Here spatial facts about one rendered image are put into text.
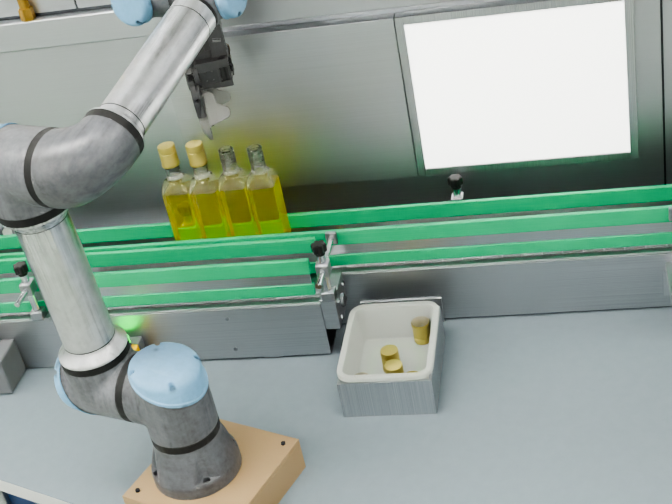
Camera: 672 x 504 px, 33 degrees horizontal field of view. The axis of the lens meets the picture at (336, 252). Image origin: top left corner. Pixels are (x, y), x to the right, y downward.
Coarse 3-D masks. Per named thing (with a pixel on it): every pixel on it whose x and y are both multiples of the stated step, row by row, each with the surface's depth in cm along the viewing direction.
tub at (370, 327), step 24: (360, 312) 218; (384, 312) 217; (408, 312) 216; (432, 312) 215; (360, 336) 218; (384, 336) 220; (408, 336) 219; (432, 336) 206; (360, 360) 215; (408, 360) 213; (432, 360) 200
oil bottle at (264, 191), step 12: (252, 180) 217; (264, 180) 216; (276, 180) 219; (252, 192) 218; (264, 192) 217; (276, 192) 218; (252, 204) 219; (264, 204) 219; (276, 204) 219; (264, 216) 220; (276, 216) 220; (264, 228) 222; (276, 228) 222; (288, 228) 225
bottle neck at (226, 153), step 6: (222, 150) 218; (228, 150) 216; (222, 156) 216; (228, 156) 216; (234, 156) 218; (222, 162) 218; (228, 162) 217; (234, 162) 218; (228, 168) 218; (234, 168) 218
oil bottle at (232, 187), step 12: (240, 168) 220; (228, 180) 218; (240, 180) 218; (228, 192) 219; (240, 192) 219; (228, 204) 221; (240, 204) 220; (228, 216) 222; (240, 216) 222; (252, 216) 222; (228, 228) 224; (240, 228) 224; (252, 228) 223
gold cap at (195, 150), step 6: (186, 144) 217; (192, 144) 217; (198, 144) 216; (186, 150) 217; (192, 150) 216; (198, 150) 216; (204, 150) 218; (192, 156) 217; (198, 156) 217; (204, 156) 218; (192, 162) 217; (198, 162) 217; (204, 162) 218
